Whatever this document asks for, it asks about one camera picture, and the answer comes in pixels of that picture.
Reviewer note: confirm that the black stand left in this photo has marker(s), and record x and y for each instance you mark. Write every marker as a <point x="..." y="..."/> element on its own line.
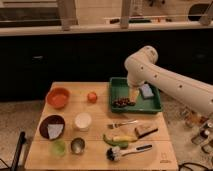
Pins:
<point x="20" y="143"/>

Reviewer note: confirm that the dark brown bowl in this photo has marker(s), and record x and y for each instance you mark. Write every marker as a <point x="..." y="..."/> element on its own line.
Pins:
<point x="52" y="119"/>

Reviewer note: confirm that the small metal cup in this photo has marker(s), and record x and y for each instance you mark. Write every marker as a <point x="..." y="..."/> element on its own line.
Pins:
<point x="77" y="145"/>

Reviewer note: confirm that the green pepper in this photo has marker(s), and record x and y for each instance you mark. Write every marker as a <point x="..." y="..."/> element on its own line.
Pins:
<point x="121" y="144"/>

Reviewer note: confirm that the blue sponge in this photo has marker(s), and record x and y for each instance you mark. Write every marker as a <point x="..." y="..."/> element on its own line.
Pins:
<point x="146" y="91"/>

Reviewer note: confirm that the red apple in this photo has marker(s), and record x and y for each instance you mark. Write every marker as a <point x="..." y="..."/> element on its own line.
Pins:
<point x="92" y="97"/>

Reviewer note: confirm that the grey cloth in bowl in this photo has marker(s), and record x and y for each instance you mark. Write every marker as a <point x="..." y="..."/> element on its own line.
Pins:
<point x="54" y="130"/>

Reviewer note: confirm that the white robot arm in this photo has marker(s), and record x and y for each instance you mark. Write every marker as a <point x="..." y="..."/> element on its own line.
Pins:
<point x="141" y="67"/>

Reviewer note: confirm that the white paper cup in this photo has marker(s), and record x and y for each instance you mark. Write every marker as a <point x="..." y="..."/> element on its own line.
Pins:
<point x="82" y="121"/>

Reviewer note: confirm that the orange bowl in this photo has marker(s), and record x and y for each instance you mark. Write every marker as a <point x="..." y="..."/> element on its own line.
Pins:
<point x="57" y="97"/>

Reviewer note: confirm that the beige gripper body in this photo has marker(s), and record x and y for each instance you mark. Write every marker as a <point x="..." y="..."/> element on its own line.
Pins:
<point x="133" y="94"/>

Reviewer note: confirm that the yellow banana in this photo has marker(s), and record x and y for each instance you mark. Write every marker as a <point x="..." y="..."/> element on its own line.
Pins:
<point x="124" y="138"/>

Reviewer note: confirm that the green plastic cup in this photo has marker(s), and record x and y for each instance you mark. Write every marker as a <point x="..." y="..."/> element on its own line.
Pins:
<point x="58" y="148"/>

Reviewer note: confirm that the silver fork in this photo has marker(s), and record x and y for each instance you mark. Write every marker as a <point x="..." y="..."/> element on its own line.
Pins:
<point x="116" y="125"/>

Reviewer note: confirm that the green plastic tray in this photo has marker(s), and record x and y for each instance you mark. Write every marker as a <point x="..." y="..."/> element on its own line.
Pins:
<point x="118" y="88"/>

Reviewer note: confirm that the wooden scrub brush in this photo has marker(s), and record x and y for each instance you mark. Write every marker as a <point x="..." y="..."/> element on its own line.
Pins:
<point x="145" y="129"/>

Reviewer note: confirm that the bunch of red grapes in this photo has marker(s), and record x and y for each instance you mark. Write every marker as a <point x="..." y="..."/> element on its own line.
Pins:
<point x="123" y="102"/>

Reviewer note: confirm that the spice bottle rack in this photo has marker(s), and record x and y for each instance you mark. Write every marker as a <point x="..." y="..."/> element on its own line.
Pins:
<point x="201" y="123"/>

